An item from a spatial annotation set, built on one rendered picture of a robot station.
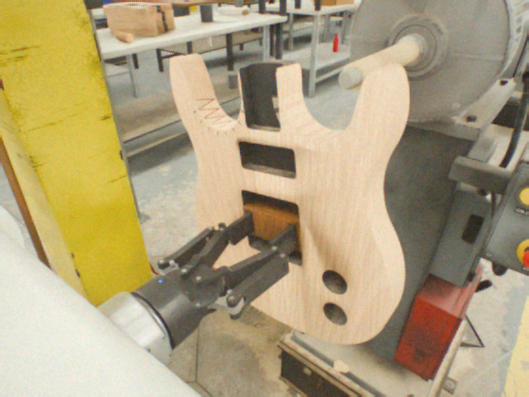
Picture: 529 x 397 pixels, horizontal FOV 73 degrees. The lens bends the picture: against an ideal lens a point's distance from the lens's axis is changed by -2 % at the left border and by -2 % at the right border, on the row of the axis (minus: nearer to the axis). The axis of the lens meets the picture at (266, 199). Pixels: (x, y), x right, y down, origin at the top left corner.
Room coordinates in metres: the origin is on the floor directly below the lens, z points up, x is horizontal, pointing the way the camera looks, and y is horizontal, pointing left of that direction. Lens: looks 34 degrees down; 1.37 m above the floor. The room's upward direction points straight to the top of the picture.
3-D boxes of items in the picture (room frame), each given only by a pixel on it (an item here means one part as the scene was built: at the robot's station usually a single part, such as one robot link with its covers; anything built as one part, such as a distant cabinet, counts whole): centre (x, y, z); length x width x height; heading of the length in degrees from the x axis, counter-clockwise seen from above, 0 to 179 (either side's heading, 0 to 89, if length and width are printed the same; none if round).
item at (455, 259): (0.71, -0.52, 0.93); 0.15 x 0.10 x 0.55; 141
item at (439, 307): (0.70, -0.53, 0.49); 0.25 x 0.12 x 0.37; 141
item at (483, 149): (0.68, -0.45, 1.02); 0.13 x 0.04 x 0.04; 141
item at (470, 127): (0.81, -0.40, 1.11); 0.36 x 0.24 x 0.04; 141
